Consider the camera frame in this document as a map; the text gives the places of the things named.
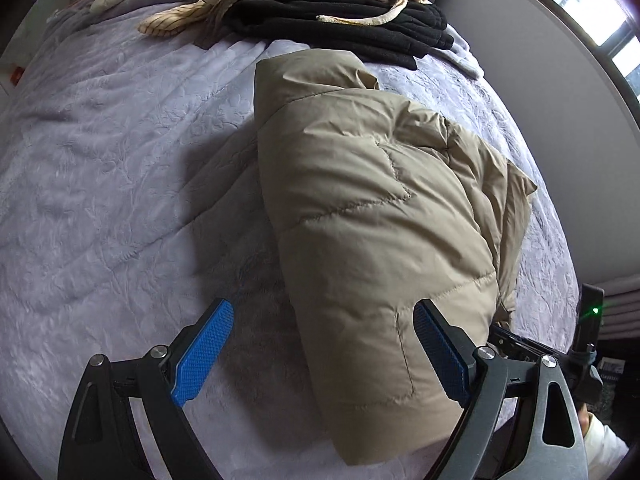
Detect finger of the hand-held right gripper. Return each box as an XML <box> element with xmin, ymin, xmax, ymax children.
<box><xmin>487</xmin><ymin>322</ymin><xmax>547</xmax><ymax>361</ymax></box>

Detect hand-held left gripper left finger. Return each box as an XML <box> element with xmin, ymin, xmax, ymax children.
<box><xmin>57</xmin><ymin>298</ymin><xmax>235</xmax><ymax>480</ymax></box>

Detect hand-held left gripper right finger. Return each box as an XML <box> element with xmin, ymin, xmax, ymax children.
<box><xmin>412</xmin><ymin>299</ymin><xmax>591</xmax><ymax>480</ymax></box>

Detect beige puffer jacket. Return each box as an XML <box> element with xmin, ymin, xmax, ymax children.
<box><xmin>254</xmin><ymin>49</ymin><xmax>538</xmax><ymax>466</ymax></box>

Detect person's right forearm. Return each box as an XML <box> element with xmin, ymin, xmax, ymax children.
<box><xmin>577</xmin><ymin>405</ymin><xmax>632</xmax><ymax>480</ymax></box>

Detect black folded clothes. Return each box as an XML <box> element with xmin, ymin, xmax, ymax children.
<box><xmin>220</xmin><ymin>0</ymin><xmax>448</xmax><ymax>72</ymax></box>

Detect lavender embossed blanket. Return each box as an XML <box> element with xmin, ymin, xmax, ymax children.
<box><xmin>0</xmin><ymin>0</ymin><xmax>581</xmax><ymax>480</ymax></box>

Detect light grey garment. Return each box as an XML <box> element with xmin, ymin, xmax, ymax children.
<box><xmin>442</xmin><ymin>25</ymin><xmax>483</xmax><ymax>79</ymax></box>

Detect window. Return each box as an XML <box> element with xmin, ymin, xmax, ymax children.
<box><xmin>500</xmin><ymin>0</ymin><xmax>640</xmax><ymax>101</ymax></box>

